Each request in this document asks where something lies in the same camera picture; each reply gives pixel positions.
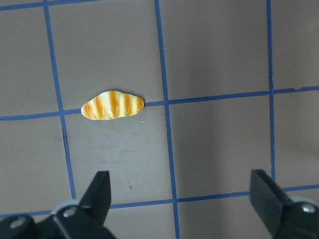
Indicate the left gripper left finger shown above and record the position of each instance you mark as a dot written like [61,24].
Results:
[84,218]

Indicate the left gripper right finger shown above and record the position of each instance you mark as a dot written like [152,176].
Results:
[283,216]

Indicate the toy bread loaf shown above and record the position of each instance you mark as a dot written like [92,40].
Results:
[111,105]

